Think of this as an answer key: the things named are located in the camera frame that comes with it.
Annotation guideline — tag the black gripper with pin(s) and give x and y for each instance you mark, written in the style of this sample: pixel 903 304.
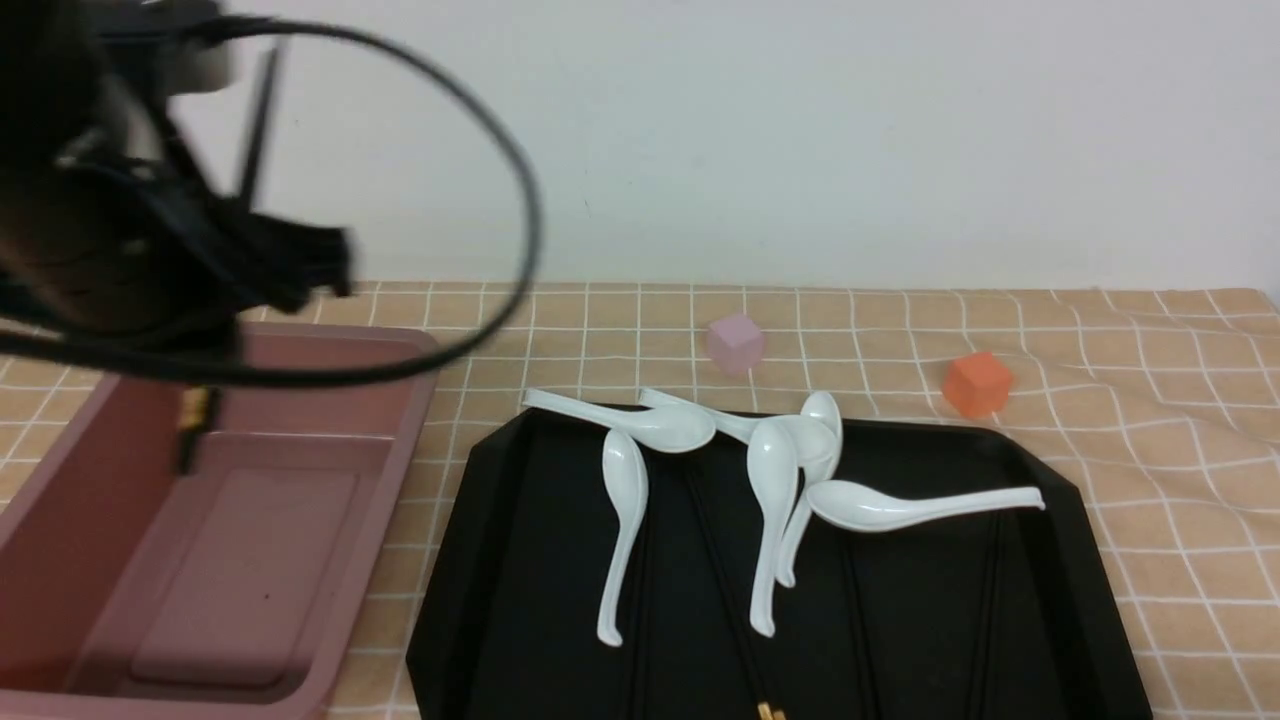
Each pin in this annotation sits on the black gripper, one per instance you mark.
pixel 101 199

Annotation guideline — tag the pink plastic bin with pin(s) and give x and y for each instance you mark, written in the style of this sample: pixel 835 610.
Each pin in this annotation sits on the pink plastic bin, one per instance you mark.
pixel 133 592

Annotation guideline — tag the white spoon hanging left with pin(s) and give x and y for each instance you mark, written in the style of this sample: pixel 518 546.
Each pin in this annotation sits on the white spoon hanging left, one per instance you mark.
pixel 626 483

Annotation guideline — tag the white spoon far left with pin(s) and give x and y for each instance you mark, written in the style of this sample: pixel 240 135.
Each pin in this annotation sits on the white spoon far left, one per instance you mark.
pixel 667 429

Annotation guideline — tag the purple cube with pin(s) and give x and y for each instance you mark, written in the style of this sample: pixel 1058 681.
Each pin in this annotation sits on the purple cube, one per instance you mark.
pixel 735 343

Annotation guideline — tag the white spoon centre long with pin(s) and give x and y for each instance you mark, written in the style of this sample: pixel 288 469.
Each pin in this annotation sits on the white spoon centre long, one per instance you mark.
pixel 772 475

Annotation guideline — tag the white spoon behind centre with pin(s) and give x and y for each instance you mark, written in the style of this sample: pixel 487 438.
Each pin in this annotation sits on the white spoon behind centre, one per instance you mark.
pixel 820 407

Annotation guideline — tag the white spoon top middle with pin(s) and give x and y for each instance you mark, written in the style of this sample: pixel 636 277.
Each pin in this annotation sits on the white spoon top middle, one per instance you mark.
pixel 810 438

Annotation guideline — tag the white spoon right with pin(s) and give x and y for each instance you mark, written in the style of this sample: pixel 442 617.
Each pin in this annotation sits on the white spoon right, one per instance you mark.
pixel 852 506

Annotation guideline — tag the orange cube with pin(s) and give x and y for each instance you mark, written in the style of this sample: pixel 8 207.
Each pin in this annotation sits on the orange cube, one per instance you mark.
pixel 977 385

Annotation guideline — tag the black plastic tray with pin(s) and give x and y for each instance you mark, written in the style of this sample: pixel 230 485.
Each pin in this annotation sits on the black plastic tray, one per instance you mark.
pixel 508 626

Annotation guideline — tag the black chopstick far right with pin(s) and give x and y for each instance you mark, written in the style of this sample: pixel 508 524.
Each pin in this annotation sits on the black chopstick far right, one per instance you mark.
pixel 988 606

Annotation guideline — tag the checkered orange tablecloth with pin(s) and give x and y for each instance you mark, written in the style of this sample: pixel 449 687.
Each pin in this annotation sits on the checkered orange tablecloth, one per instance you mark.
pixel 1160 407

